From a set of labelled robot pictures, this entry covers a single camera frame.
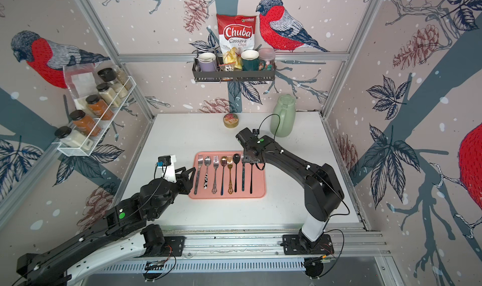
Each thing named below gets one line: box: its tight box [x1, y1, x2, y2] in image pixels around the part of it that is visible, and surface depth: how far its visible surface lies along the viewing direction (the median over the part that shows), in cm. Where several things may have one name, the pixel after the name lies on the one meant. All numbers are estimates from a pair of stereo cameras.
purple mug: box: [198, 52, 217, 73], surface depth 84 cm
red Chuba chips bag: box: [215, 13, 258, 70], surface depth 82 cm
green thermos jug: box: [269, 94, 296, 138], surface depth 97 cm
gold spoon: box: [220, 156, 228, 196], surface depth 100 cm
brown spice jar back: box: [115, 65, 133, 91], surface depth 87 cm
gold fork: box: [227, 155, 234, 195], surface depth 100 cm
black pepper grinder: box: [97, 67, 118, 85], surface depth 80 cm
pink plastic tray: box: [188, 150, 267, 199], surface depth 94 cm
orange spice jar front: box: [69, 109, 102, 137], surface depth 68 cm
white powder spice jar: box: [54, 126, 94, 151], surface depth 62 cm
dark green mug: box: [241, 49, 267, 72], surface depth 85 cm
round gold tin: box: [222, 112, 240, 128], surface depth 117 cm
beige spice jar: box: [96, 82, 123, 108], surface depth 79 cm
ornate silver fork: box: [211, 155, 220, 195], surface depth 99 cm
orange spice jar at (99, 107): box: [85, 94, 115, 121], surface depth 73 cm
